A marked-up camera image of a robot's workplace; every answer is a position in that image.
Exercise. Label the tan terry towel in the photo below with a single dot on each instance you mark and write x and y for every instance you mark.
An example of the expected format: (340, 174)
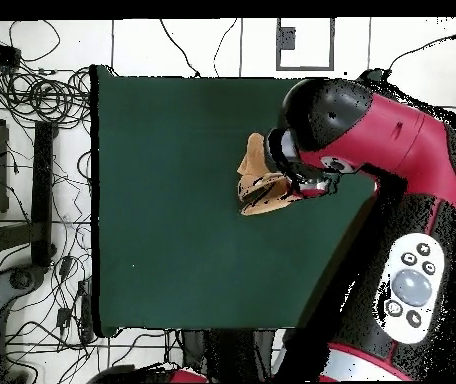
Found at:
(254, 160)

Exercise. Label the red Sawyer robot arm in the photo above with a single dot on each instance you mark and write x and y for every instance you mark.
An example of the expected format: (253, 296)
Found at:
(392, 140)

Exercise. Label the dark green table cloth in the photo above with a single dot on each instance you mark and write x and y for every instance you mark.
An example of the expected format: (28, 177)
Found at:
(172, 240)

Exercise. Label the small grey box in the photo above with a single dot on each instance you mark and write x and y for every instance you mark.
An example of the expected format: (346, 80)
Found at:
(287, 38)

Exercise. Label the black metal stand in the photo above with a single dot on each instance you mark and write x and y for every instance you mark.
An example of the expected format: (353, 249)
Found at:
(42, 180)

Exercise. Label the grey chair base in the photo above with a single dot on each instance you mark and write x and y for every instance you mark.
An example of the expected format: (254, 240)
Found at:
(20, 280)

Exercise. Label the grey rectangular floor frame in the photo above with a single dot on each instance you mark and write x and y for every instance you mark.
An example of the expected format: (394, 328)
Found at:
(304, 68)

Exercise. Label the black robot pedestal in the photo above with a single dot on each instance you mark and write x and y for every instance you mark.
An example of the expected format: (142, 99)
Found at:
(232, 356)

